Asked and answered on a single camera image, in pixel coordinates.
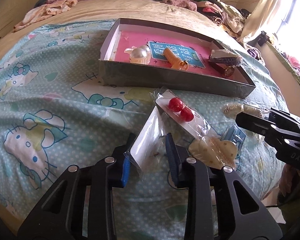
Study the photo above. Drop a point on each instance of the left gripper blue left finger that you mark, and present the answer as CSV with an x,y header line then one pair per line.
x,y
127,163

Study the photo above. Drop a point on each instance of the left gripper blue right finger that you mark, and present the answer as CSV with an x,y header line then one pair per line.
x,y
174,160

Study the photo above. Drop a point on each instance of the white card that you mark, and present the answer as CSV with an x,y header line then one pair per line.
x,y
147,149

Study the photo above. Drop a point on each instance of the cream heart hair clip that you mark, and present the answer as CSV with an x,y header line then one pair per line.
x,y
213,152

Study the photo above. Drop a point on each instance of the red gold round case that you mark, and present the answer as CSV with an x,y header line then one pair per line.
x,y
225,71

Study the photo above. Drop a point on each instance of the dark hair accessory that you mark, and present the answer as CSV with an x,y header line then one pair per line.
x,y
226,57

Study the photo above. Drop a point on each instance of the pearl hair clip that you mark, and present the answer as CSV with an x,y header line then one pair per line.
x,y
139,55

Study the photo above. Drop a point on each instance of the red ball earrings on card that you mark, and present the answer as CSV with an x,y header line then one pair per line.
x,y
189,119

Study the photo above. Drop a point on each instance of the small blue plastic box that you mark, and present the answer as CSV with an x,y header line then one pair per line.
x,y
235,135

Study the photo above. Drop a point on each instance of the hello kitty blanket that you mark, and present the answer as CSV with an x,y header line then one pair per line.
x,y
148,208

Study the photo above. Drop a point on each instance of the shallow box with pink base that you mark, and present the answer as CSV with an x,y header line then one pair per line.
x,y
195,48

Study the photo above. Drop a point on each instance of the pile of clothes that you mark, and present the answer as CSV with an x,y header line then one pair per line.
x,y
231,19

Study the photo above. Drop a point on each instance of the beige bed sheet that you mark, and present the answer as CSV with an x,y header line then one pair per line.
x,y
115,10

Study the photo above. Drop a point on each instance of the cream curtain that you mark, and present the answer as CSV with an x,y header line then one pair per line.
x,y
263,18

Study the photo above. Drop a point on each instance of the pink fuzzy garment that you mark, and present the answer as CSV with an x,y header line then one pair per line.
x,y
187,4

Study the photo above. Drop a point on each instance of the peach clothing on bed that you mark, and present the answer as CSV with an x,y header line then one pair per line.
x,y
43,12

